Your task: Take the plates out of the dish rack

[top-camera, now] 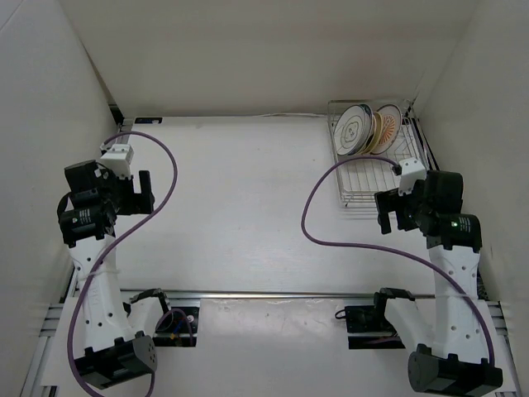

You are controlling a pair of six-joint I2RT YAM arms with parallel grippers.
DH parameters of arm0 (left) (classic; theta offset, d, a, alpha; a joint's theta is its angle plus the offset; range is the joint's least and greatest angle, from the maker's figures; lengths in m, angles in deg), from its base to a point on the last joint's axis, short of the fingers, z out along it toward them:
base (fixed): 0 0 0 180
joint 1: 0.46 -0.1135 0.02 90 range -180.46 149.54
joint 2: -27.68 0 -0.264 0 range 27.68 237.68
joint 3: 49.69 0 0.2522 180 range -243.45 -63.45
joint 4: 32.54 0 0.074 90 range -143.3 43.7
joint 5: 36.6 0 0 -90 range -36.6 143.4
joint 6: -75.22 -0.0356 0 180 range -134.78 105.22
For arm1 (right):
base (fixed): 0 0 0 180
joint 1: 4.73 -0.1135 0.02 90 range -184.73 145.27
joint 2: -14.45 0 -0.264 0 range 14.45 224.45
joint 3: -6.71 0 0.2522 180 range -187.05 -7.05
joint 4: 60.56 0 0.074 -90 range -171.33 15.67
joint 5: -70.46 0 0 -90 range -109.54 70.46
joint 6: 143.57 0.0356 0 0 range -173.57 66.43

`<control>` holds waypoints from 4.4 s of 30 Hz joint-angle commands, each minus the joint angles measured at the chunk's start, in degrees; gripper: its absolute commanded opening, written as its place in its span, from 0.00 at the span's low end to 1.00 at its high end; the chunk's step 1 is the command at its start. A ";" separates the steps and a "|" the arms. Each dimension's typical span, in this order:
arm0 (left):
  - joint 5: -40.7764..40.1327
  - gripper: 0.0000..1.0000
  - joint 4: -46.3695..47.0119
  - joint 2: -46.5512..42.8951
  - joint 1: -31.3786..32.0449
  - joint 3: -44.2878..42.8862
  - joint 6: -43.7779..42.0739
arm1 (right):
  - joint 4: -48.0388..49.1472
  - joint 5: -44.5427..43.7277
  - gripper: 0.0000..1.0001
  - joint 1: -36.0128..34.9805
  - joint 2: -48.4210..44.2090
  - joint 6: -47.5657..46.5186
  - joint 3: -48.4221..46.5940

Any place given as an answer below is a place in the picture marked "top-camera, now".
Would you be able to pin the cream plate floral print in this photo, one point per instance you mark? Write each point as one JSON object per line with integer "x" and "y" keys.
{"x": 378, "y": 127}

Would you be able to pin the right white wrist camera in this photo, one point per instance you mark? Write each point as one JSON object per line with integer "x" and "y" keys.
{"x": 412, "y": 170}

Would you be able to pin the cream plate black spot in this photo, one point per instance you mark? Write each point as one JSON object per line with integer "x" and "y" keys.
{"x": 366, "y": 150}

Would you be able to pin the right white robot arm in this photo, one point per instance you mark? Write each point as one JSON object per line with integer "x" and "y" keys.
{"x": 455, "y": 355}

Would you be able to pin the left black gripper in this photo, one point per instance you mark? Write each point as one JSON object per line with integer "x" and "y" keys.
{"x": 140, "y": 203}

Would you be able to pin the dark blue rimmed plate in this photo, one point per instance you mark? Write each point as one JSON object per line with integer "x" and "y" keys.
{"x": 368, "y": 124}

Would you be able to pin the white plate black line pattern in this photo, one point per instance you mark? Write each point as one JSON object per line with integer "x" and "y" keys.
{"x": 348, "y": 135}

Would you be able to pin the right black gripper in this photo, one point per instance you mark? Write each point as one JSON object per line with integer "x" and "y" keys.
{"x": 389, "y": 201}

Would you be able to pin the metal rail bar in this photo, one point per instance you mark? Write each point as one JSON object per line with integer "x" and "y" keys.
{"x": 189, "y": 294}

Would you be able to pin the metal wire dish rack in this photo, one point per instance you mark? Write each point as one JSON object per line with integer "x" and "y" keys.
{"x": 359, "y": 180}

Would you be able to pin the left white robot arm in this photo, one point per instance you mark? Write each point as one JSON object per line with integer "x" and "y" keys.
{"x": 109, "y": 341}

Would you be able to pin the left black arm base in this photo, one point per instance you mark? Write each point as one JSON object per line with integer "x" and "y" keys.
{"x": 179, "y": 329}

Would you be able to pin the orange sunburst plate green rim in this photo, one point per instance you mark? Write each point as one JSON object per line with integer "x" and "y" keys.
{"x": 391, "y": 118}

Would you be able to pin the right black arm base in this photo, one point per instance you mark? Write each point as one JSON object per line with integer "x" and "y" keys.
{"x": 366, "y": 330}

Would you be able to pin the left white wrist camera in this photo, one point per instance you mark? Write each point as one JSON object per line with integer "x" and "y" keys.
{"x": 118, "y": 159}

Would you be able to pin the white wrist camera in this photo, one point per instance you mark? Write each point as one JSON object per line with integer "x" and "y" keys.
{"x": 118, "y": 159}
{"x": 412, "y": 170}

